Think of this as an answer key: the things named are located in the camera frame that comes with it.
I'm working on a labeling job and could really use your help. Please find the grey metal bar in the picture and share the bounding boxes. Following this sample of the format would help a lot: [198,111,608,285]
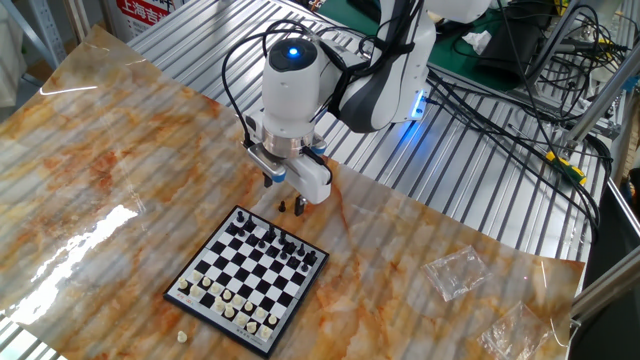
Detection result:
[522,0,596,91]

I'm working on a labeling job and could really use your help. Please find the black white magnetic chessboard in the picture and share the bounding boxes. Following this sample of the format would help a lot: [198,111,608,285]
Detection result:
[163,204,331,359]

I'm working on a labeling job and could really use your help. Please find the yellow black screwdriver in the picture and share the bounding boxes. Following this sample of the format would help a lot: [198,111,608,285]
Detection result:
[507,123,589,187]

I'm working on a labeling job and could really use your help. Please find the green table mat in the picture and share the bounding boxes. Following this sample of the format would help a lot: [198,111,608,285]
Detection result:
[315,0,525,94]

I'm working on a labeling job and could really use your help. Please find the orange marble pattern mat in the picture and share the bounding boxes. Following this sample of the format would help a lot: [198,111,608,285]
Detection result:
[0,24,586,360]

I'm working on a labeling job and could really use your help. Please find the aluminium extrusion post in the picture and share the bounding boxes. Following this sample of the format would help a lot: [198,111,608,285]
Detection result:
[571,258,640,322]
[562,47,640,151]

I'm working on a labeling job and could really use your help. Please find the tangled black cables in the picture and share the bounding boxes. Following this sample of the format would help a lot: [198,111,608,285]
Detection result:
[519,0,631,126]

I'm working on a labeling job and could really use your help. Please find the light wooden slat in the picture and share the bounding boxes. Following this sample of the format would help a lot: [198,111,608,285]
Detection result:
[62,0,91,44]

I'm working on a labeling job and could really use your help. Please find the grey metal shelf post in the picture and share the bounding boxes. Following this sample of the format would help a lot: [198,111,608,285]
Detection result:
[0,0,69,71]

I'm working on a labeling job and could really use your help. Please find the black cable bundle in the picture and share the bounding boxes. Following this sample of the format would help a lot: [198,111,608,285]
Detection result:
[424,67,601,246]

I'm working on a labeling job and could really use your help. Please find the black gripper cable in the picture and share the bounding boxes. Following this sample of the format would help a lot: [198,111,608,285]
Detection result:
[301,147,335,186]

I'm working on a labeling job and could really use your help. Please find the silver blue-capped sensor bar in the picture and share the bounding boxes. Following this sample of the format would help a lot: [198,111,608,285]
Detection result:
[308,134,329,156]
[246,143,288,184]

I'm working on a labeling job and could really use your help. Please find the crumpled white tissue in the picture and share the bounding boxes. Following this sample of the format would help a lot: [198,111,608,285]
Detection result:
[460,29,494,56]

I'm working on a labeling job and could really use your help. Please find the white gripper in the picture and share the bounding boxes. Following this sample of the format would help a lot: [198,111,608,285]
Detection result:
[262,157,334,218]

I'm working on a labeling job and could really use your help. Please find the black camera cable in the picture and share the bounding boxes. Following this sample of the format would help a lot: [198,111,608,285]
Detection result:
[220,18,321,150]

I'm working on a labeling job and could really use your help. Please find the red white printed sign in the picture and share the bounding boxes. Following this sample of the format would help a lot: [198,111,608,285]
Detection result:
[106,0,177,44]

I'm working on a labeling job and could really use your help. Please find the clear plastic zip bag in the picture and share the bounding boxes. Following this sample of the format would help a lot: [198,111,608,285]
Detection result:
[420,244,494,303]
[477,299,556,360]

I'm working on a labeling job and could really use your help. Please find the black rectangular device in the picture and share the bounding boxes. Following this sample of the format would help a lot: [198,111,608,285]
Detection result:
[474,17,549,84]

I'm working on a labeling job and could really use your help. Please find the black wrist strap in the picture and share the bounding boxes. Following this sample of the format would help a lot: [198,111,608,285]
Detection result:
[327,64,354,110]

